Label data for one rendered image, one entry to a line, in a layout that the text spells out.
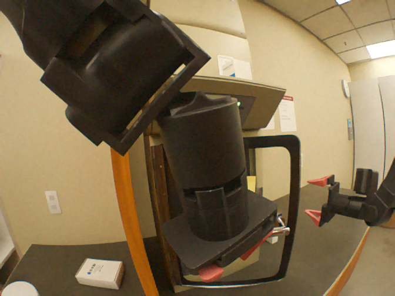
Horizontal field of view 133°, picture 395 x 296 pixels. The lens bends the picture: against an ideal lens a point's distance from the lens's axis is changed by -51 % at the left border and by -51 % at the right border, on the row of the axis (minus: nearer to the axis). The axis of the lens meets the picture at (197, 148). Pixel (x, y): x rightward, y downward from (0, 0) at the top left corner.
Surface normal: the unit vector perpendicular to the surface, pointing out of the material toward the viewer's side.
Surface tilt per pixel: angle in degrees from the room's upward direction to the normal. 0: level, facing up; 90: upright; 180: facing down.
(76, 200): 90
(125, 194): 90
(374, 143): 90
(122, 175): 90
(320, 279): 0
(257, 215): 19
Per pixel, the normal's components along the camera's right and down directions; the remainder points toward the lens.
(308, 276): -0.07, -1.00
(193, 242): -0.21, -0.91
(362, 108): -0.91, 0.09
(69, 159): 0.40, 0.02
